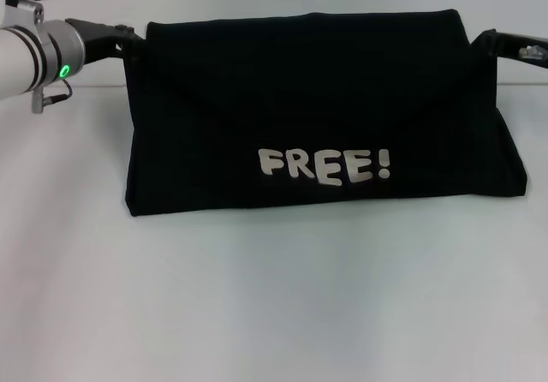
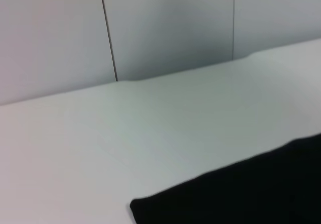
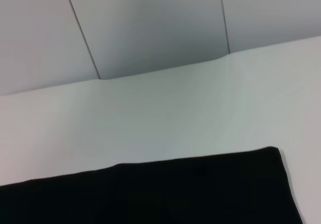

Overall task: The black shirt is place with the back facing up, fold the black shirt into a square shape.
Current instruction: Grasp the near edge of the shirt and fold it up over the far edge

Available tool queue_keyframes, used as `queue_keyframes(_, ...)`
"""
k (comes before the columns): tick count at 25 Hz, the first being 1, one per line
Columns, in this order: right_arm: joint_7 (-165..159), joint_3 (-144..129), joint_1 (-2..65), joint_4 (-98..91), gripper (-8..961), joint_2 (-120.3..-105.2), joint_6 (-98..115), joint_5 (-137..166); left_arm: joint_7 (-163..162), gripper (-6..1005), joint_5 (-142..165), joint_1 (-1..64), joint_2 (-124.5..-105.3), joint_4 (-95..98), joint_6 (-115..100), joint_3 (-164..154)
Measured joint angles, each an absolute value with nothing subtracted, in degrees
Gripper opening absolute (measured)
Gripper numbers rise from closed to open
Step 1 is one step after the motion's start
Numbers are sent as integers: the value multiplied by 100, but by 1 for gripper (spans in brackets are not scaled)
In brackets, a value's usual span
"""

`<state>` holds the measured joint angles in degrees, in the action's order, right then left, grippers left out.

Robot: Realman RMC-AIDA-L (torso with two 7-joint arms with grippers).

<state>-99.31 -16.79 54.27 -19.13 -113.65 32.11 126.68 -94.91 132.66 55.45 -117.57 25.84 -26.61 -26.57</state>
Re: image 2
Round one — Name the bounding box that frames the black t-shirt with white print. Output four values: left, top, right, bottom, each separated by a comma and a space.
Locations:
129, 133, 321, 224

